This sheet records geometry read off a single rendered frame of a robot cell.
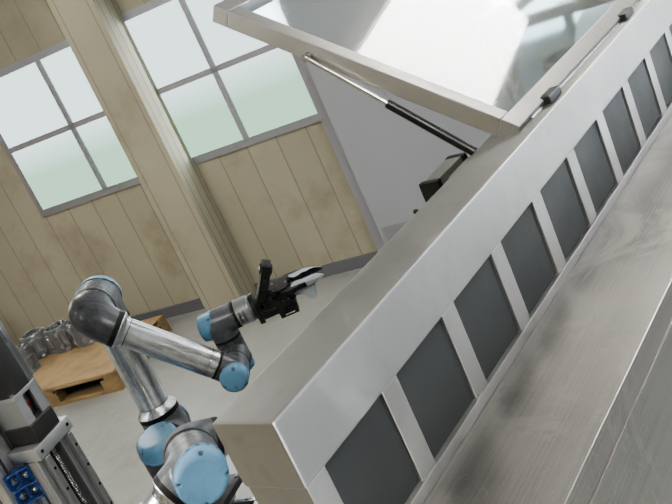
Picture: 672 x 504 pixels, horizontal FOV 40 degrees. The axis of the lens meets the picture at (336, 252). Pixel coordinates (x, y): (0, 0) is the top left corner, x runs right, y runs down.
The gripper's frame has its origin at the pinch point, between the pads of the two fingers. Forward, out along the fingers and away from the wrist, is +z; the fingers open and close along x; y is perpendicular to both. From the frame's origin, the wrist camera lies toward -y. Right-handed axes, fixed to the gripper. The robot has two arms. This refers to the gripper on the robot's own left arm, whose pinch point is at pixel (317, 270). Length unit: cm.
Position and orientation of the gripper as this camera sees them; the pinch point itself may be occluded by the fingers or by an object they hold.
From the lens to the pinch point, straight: 248.1
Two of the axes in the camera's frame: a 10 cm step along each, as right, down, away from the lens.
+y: 3.7, 8.2, 4.4
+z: 9.1, -4.0, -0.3
